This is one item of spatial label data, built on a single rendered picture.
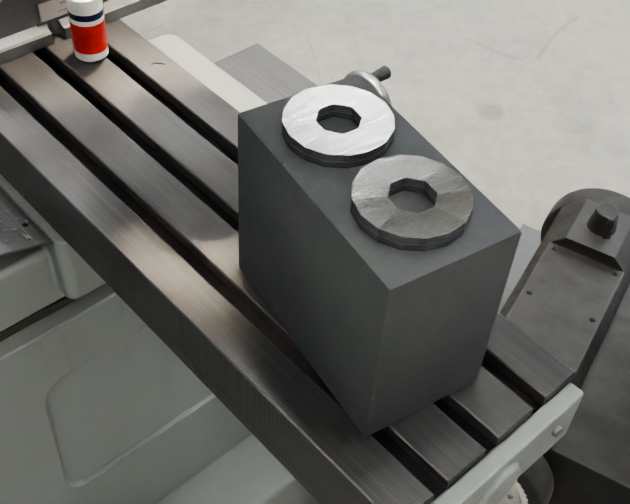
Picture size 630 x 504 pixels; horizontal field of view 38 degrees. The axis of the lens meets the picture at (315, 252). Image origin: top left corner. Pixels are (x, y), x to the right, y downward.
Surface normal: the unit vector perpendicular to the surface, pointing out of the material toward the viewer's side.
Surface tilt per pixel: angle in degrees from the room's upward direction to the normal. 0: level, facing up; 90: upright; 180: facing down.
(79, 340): 90
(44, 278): 90
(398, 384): 90
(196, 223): 0
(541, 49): 0
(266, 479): 0
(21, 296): 90
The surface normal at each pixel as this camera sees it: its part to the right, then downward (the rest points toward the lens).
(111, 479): 0.67, 0.56
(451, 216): 0.05, -0.69
